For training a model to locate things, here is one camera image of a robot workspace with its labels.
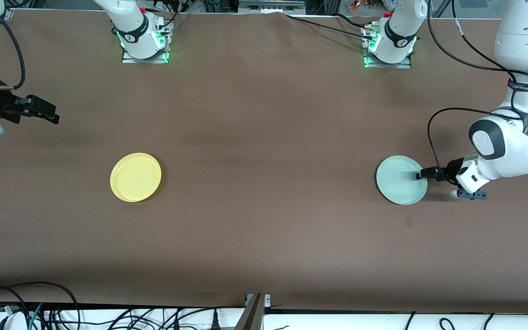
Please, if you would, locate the pale green round plate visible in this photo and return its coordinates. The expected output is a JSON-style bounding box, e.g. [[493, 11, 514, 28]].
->
[[376, 155, 428, 205]]

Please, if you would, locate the yellow round plate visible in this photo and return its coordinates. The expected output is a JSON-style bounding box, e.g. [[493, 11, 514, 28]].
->
[[110, 152, 162, 203]]

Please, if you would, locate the brown table cloth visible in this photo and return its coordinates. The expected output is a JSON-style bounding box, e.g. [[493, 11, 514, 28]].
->
[[0, 9, 528, 315]]

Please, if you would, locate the aluminium profile beam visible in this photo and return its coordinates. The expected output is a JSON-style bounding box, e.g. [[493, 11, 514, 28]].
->
[[234, 293, 271, 330]]

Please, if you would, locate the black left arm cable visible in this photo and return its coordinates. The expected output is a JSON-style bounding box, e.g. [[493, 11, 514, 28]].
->
[[427, 0, 528, 172]]

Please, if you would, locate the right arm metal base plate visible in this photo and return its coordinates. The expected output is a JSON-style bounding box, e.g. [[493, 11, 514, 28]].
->
[[121, 21, 170, 64]]

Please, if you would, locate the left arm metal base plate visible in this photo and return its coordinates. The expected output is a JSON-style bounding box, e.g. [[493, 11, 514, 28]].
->
[[363, 25, 413, 69]]

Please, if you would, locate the black looped cable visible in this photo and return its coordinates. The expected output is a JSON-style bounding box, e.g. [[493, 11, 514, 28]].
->
[[0, 281, 80, 330]]

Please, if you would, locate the short black base cable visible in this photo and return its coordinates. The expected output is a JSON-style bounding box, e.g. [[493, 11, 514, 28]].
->
[[335, 13, 371, 28]]

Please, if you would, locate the long black base cable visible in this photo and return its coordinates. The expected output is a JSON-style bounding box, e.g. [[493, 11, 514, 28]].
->
[[285, 14, 372, 39]]

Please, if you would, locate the teal cable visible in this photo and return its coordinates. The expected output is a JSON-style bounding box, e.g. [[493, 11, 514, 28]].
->
[[28, 302, 44, 330]]

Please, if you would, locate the grey metal rail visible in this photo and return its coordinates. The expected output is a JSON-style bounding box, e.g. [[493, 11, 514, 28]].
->
[[239, 0, 306, 14]]

